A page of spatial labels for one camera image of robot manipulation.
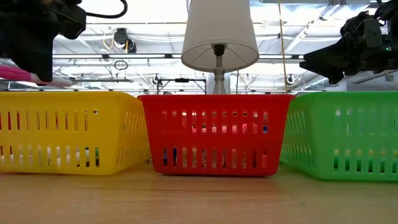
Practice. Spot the orange highlighter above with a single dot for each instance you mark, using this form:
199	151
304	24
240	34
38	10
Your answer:
264	160

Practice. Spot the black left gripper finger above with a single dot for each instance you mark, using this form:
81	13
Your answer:
42	59
15	53

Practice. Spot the pink thin marker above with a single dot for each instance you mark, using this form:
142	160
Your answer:
15	74

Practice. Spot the black metal stand frame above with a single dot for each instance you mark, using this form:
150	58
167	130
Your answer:
182	80

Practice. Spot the green plastic basket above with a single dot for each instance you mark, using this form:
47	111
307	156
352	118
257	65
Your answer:
342	99

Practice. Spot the silver ventilation duct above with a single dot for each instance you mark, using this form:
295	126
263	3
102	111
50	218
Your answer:
317	84

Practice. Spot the black ceiling mounted device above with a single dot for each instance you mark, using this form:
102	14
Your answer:
121	35

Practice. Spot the white shade table lamp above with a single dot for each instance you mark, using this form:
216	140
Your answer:
217	31

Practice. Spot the yellow plastic basket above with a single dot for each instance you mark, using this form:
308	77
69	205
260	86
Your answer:
62	99

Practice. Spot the pink highlighter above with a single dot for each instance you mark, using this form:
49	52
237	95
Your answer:
214	128

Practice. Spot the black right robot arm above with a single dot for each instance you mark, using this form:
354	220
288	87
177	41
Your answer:
388	12

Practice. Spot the yellow thin marker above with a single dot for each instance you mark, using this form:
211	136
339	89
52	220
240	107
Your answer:
347	152

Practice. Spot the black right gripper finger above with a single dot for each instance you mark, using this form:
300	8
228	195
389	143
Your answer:
326	56
326	71

